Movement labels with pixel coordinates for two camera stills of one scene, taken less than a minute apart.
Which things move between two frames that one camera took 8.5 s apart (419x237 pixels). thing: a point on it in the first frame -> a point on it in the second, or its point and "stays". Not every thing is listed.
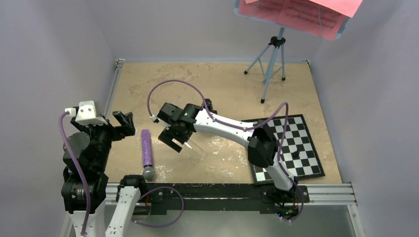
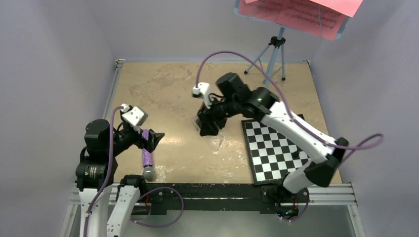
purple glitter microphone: [148, 171] stays
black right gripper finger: [165, 138] -> [211, 122]
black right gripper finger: [182, 136] -> [221, 122]
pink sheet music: [324, 19] stays
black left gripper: [126, 128] -> [141, 142]
